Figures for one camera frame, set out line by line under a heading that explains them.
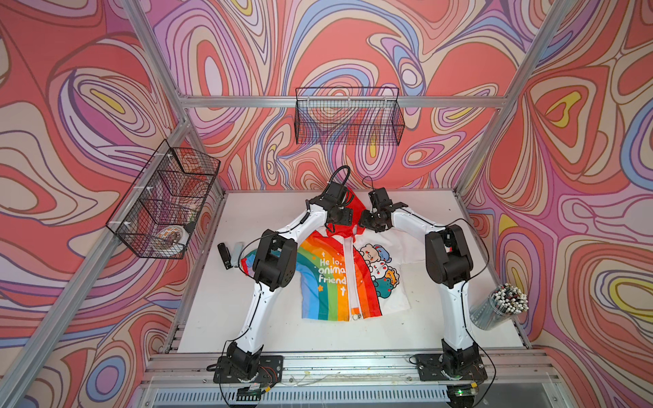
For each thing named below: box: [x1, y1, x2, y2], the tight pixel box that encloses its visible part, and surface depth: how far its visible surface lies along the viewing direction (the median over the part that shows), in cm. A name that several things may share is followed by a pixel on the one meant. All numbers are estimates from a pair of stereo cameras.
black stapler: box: [216, 242, 233, 270], surface depth 97 cm
